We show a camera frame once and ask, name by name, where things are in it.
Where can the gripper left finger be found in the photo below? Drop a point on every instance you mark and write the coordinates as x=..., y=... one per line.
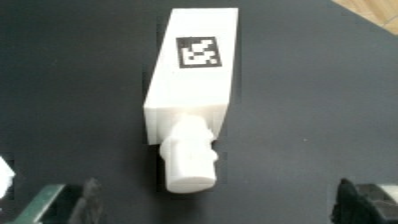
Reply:
x=67, y=204

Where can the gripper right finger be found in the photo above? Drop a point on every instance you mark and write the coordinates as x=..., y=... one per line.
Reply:
x=367, y=203

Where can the white stool leg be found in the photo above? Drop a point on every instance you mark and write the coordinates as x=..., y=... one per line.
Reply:
x=6, y=177
x=189, y=92

